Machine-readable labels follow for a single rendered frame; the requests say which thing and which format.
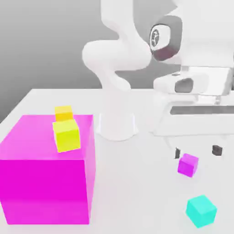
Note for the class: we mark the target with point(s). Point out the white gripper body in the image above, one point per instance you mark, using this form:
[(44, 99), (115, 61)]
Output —
[(192, 124)]

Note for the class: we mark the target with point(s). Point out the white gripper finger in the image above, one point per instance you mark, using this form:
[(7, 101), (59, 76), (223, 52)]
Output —
[(217, 150), (177, 152)]

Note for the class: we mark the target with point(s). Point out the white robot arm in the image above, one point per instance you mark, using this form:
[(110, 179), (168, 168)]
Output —
[(117, 54)]

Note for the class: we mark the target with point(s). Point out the small purple cube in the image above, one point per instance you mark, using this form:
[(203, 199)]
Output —
[(187, 166)]

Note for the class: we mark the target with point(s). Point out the small cyan cube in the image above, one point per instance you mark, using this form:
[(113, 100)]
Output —
[(201, 212)]

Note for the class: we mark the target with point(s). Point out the small yellow cube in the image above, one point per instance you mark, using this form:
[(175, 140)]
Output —
[(67, 136)]

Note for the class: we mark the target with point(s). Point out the small orange cube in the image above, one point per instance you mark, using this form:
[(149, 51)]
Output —
[(63, 113)]

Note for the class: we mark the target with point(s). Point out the large magenta box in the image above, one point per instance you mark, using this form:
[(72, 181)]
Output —
[(42, 190)]

